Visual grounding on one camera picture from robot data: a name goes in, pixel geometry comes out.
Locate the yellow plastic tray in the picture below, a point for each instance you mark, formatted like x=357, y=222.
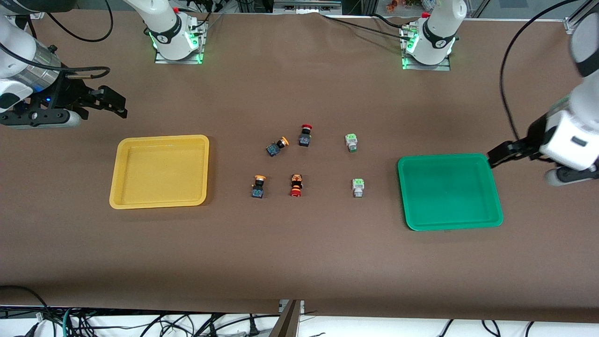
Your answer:
x=159, y=171

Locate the brown table cover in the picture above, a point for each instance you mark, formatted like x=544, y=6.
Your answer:
x=299, y=262

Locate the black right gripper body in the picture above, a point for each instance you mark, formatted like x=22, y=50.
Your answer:
x=70, y=94

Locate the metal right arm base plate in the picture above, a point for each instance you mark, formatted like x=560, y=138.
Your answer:
x=161, y=60

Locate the green white push button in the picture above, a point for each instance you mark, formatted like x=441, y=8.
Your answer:
x=358, y=187
x=351, y=142

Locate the small metal bracket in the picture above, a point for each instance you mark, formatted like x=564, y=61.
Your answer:
x=299, y=306

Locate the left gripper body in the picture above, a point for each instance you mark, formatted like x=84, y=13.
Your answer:
x=530, y=140

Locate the aluminium frame profile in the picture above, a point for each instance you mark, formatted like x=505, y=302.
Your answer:
x=306, y=5

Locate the green plastic tray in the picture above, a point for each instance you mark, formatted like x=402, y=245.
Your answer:
x=449, y=192

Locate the wooden post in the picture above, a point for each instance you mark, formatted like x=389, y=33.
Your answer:
x=286, y=323

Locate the yellow push button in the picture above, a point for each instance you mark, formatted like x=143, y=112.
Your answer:
x=258, y=186
x=276, y=147

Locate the red button, orange body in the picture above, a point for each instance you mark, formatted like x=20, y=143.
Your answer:
x=295, y=185

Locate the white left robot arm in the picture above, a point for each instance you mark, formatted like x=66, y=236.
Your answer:
x=437, y=32

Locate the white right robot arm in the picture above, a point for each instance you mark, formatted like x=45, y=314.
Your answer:
x=164, y=28

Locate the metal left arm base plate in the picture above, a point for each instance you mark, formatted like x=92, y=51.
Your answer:
x=423, y=67

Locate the red button, dark blue body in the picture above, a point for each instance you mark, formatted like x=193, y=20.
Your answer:
x=305, y=135

